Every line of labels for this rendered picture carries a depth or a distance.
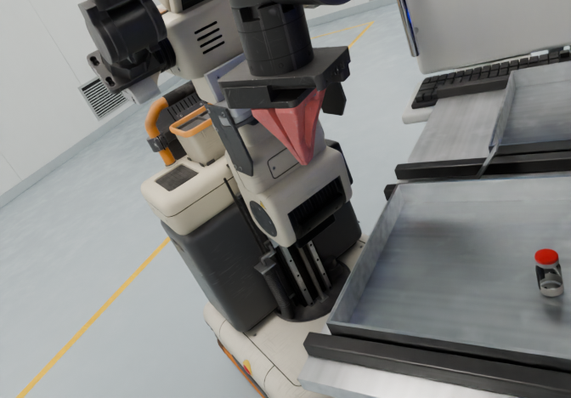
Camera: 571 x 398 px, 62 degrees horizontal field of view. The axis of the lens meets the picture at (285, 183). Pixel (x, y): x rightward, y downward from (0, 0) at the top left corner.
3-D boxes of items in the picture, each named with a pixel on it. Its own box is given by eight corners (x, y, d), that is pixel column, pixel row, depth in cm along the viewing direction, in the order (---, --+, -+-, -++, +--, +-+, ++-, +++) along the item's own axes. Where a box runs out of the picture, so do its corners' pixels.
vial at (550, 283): (564, 282, 48) (560, 250, 46) (563, 298, 46) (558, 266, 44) (539, 281, 49) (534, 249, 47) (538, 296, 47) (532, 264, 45)
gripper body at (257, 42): (324, 98, 37) (302, 0, 33) (221, 101, 42) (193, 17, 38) (353, 65, 41) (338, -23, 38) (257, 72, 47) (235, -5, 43)
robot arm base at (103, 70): (142, 33, 91) (86, 60, 87) (138, 5, 84) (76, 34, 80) (168, 66, 90) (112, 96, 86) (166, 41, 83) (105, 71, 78)
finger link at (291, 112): (314, 183, 42) (289, 85, 37) (249, 178, 46) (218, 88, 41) (342, 144, 47) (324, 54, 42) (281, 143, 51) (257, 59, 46)
